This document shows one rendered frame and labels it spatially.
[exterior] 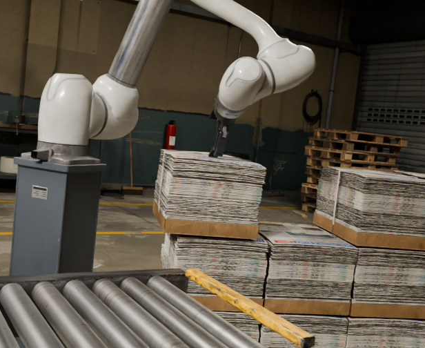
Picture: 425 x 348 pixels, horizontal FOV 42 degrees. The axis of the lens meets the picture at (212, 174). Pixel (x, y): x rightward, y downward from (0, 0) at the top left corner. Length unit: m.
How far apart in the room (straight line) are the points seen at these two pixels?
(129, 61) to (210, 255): 0.68
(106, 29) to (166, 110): 1.54
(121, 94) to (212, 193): 0.47
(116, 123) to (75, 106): 0.20
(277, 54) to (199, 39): 7.67
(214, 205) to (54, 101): 0.57
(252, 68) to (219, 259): 0.59
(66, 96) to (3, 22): 6.47
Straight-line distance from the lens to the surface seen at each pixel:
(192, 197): 1.63
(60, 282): 1.25
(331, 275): 1.82
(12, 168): 7.61
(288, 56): 1.55
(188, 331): 1.03
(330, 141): 8.35
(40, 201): 1.75
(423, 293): 1.99
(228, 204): 1.65
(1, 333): 0.97
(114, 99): 1.86
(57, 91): 1.74
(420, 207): 1.91
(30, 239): 1.79
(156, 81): 8.81
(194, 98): 9.11
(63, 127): 1.73
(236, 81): 1.44
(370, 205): 1.83
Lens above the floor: 1.16
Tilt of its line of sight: 5 degrees down
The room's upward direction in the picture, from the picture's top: 6 degrees clockwise
